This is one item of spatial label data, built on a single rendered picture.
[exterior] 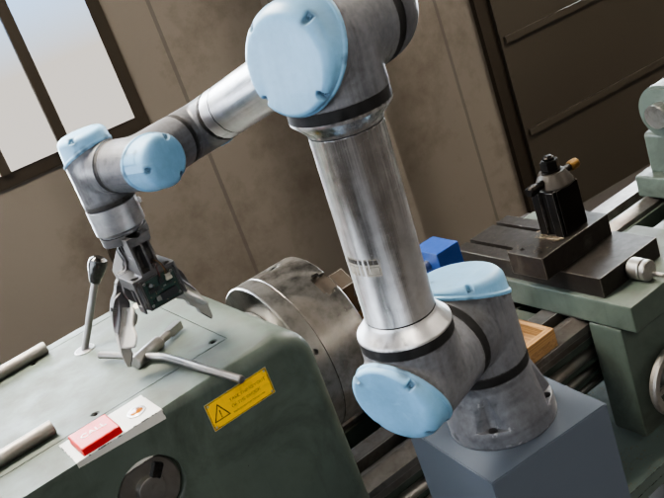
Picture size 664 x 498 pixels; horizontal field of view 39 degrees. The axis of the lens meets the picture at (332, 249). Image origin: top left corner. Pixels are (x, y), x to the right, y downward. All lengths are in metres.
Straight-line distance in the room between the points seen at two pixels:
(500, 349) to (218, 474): 0.47
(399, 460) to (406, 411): 0.64
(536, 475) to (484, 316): 0.22
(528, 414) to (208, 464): 0.47
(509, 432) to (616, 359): 0.75
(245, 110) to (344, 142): 0.29
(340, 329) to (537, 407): 0.46
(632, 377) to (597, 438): 0.68
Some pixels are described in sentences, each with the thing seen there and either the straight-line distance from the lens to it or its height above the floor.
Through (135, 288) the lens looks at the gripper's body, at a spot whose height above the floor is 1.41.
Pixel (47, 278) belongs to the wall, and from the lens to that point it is 3.63.
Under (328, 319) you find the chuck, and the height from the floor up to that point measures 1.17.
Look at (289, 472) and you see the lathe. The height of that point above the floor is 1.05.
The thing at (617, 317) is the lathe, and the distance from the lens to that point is 1.90.
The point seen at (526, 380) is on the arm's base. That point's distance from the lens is 1.26.
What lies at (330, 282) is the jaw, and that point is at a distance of 1.64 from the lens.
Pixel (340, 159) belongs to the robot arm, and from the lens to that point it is 0.98.
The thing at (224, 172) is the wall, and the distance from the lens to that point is 3.76.
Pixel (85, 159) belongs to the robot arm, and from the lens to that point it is 1.32.
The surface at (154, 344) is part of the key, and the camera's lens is 1.50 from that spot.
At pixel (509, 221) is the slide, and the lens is 2.25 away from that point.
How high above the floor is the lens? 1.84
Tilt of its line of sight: 21 degrees down
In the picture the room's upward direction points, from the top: 20 degrees counter-clockwise
